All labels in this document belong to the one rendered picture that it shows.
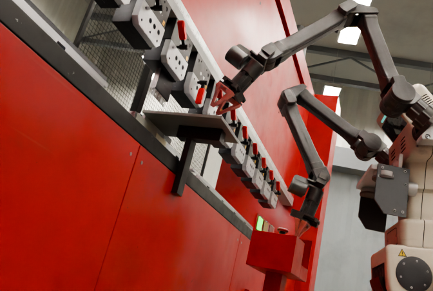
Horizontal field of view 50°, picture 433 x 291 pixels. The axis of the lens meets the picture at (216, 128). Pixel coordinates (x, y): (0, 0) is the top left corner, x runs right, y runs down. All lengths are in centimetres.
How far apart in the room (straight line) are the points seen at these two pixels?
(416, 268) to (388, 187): 25
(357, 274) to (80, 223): 832
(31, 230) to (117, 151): 29
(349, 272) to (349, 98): 358
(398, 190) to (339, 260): 761
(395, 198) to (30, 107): 112
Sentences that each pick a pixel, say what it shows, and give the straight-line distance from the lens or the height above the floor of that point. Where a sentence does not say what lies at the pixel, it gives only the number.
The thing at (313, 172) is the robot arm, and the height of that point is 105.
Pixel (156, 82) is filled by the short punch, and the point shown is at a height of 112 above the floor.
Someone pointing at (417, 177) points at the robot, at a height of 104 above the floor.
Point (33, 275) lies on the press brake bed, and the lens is 96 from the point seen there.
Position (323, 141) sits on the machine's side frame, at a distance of 368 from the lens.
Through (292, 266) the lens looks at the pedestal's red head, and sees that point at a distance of 159.
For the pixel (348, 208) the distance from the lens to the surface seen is 937.
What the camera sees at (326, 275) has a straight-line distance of 908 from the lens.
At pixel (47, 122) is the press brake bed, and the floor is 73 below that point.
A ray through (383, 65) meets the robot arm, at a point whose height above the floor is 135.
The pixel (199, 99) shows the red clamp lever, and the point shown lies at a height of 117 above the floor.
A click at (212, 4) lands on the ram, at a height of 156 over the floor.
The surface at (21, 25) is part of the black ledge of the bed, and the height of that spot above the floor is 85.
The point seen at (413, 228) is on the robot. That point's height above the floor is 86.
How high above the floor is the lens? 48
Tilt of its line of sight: 21 degrees up
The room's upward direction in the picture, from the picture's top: 14 degrees clockwise
